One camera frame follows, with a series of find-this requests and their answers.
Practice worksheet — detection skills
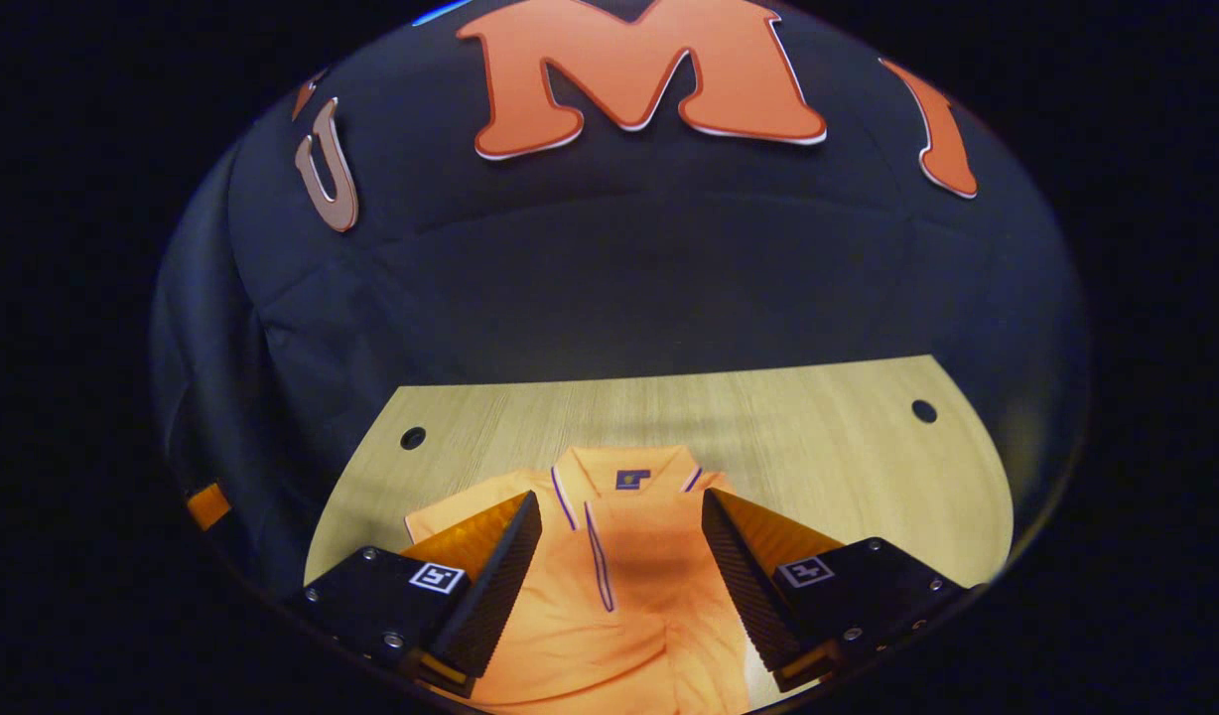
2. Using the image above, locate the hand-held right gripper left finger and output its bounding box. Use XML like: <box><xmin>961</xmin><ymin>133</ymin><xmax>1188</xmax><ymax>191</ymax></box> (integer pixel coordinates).
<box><xmin>302</xmin><ymin>490</ymin><xmax>544</xmax><ymax>696</ymax></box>

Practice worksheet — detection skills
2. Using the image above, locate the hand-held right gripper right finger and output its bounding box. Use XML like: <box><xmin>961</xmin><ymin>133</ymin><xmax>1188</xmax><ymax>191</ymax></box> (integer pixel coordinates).
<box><xmin>701</xmin><ymin>488</ymin><xmax>971</xmax><ymax>693</ymax></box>

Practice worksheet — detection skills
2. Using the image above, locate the orange T-shirt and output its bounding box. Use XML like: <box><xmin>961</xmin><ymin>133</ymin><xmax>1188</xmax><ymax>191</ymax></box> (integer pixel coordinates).
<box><xmin>403</xmin><ymin>445</ymin><xmax>779</xmax><ymax>714</ymax></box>

